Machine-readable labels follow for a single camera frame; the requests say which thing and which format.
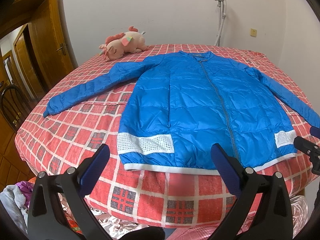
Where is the blue puffer jacket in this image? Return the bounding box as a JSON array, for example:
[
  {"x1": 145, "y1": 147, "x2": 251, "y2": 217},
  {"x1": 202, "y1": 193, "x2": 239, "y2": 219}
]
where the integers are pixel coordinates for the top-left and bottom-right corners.
[{"x1": 44, "y1": 51, "x2": 319, "y2": 175}]

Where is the pile of clothes on floor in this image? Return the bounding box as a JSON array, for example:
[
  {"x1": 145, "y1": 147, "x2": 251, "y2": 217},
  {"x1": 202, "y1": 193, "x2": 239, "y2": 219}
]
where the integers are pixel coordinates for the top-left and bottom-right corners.
[{"x1": 0, "y1": 177, "x2": 83, "y2": 235}]

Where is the dark wooden chair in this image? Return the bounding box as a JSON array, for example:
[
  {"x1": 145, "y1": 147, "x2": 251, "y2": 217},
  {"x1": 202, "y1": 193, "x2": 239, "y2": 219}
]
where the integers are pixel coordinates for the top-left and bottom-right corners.
[{"x1": 1, "y1": 85, "x2": 32, "y2": 132}]

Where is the white garment steamer stand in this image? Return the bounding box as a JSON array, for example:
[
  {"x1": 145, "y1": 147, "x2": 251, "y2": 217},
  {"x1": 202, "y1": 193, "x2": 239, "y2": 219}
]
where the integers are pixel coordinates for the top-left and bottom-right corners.
[{"x1": 214, "y1": 0, "x2": 227, "y2": 46}]

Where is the pink plush unicorn toy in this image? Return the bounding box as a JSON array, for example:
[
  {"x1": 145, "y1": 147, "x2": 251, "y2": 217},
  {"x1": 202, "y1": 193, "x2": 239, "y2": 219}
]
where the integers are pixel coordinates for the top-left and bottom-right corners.
[{"x1": 99, "y1": 26, "x2": 147, "y2": 60}]

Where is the yellowed wall socket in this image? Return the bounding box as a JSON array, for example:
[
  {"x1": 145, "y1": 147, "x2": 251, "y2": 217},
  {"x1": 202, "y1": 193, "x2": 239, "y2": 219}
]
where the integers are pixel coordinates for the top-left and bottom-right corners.
[{"x1": 250, "y1": 28, "x2": 257, "y2": 37}]

